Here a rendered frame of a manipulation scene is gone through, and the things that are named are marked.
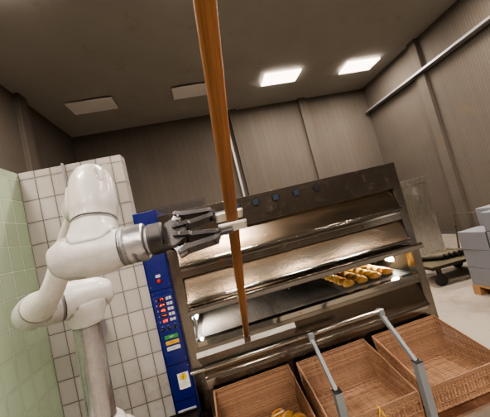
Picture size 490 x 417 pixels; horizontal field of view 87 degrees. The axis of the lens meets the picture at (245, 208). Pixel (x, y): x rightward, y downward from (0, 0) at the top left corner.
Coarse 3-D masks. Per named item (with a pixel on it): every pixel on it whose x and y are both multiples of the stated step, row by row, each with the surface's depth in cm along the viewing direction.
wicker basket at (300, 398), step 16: (288, 368) 183; (240, 384) 179; (256, 384) 180; (272, 384) 181; (288, 384) 181; (224, 400) 174; (240, 400) 175; (272, 400) 177; (288, 400) 178; (304, 400) 161; (224, 416) 171; (240, 416) 172
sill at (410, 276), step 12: (408, 276) 207; (360, 288) 207; (372, 288) 202; (384, 288) 204; (324, 300) 199; (336, 300) 197; (288, 312) 194; (300, 312) 193; (252, 324) 187; (264, 324) 188; (216, 336) 183; (228, 336) 184
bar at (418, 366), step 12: (372, 312) 162; (384, 312) 161; (336, 324) 157; (300, 336) 154; (312, 336) 154; (396, 336) 151; (264, 348) 150; (408, 348) 146; (228, 360) 147; (420, 360) 140; (192, 372) 144; (324, 372) 142; (420, 372) 138; (420, 384) 139; (336, 396) 131; (432, 396) 137; (336, 408) 133; (432, 408) 137
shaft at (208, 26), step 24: (216, 0) 33; (216, 24) 34; (216, 48) 36; (216, 72) 38; (216, 96) 40; (216, 120) 43; (216, 144) 47; (240, 264) 79; (240, 288) 90; (240, 312) 109
